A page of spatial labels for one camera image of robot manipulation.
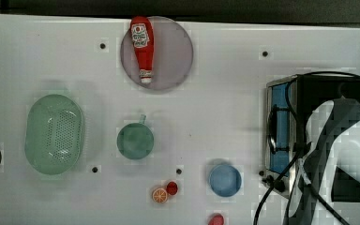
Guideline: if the blue bowl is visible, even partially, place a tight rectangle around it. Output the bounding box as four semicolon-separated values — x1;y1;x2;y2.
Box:
208;164;242;198

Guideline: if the green metal mug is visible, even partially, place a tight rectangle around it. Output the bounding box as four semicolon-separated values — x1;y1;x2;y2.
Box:
116;114;155;160

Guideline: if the grey round plate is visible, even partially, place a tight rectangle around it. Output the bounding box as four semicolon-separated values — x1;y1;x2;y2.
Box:
120;16;193;91

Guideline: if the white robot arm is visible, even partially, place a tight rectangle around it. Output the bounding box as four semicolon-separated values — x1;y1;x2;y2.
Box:
283;98;360;225

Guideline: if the orange slice toy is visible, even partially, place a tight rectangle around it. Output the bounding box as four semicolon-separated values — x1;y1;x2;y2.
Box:
152;187;169;203

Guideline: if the red round toy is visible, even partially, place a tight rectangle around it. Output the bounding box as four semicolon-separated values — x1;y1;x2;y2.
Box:
166;181;178;196

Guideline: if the red toy at edge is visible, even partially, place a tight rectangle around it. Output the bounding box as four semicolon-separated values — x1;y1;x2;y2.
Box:
208;214;225;225

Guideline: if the red ketchup bottle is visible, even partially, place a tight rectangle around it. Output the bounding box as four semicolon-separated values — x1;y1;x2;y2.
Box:
130;16;155;84

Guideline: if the black toaster oven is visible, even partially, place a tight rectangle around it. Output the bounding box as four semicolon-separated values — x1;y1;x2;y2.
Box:
263;72;360;198

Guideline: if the green perforated basket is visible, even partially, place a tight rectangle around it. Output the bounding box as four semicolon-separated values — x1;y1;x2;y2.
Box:
24;94;84;175

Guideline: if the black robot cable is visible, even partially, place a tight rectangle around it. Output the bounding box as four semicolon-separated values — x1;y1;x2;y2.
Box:
252;70;360;225

